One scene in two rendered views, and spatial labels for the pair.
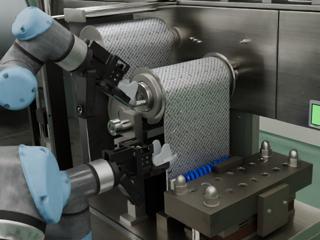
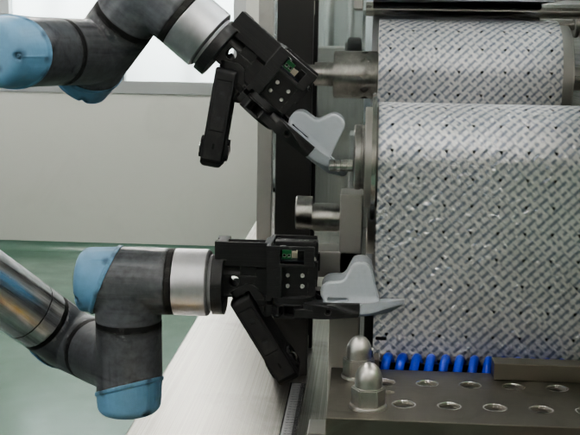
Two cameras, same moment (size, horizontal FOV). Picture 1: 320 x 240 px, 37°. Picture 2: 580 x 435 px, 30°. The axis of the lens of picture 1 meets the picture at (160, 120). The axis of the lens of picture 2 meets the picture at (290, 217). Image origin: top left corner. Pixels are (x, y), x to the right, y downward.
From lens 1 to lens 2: 79 cm
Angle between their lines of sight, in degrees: 43
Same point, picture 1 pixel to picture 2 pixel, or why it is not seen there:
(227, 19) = not seen: outside the picture
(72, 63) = (182, 46)
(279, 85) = not seen: outside the picture
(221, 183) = (462, 391)
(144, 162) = (293, 283)
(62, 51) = (160, 18)
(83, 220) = (125, 349)
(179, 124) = (419, 232)
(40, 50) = (121, 11)
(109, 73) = (261, 82)
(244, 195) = (457, 419)
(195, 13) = not seen: outside the picture
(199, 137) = (481, 283)
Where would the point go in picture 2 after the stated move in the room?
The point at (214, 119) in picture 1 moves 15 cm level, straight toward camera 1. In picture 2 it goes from (535, 252) to (442, 269)
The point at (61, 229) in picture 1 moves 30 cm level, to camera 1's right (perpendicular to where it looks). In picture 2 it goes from (93, 355) to (286, 421)
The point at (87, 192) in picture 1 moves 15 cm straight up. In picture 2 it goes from (140, 296) to (139, 160)
